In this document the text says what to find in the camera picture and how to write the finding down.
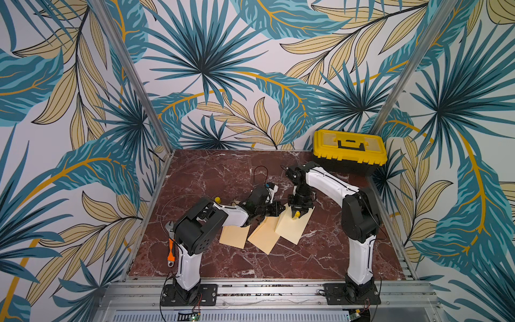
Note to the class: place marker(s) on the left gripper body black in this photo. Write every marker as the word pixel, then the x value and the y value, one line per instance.
pixel 271 209

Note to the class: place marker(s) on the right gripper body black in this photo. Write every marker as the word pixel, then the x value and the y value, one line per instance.
pixel 300 202

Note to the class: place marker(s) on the manila envelope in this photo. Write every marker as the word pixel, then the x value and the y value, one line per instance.
pixel 290 226
pixel 264 237
pixel 234 236

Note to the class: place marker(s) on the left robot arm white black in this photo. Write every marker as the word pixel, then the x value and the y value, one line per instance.
pixel 193 233

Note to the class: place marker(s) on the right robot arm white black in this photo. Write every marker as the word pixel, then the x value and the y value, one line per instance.
pixel 360 220

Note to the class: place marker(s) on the yellow black toolbox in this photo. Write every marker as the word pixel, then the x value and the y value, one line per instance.
pixel 346 152

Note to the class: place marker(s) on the orange adjustable wrench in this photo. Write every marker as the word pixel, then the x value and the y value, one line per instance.
pixel 171 254

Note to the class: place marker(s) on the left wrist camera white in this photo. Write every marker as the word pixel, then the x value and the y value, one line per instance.
pixel 272 189

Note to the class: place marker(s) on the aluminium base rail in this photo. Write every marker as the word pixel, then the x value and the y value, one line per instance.
pixel 268 300

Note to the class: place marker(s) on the left aluminium corner post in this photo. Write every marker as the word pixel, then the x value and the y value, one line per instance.
pixel 120 49

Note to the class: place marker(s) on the aluminium corner post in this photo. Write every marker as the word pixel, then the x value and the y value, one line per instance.
pixel 419 52
pixel 120 49

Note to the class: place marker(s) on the right aluminium corner post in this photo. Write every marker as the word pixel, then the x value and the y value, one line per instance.
pixel 419 52

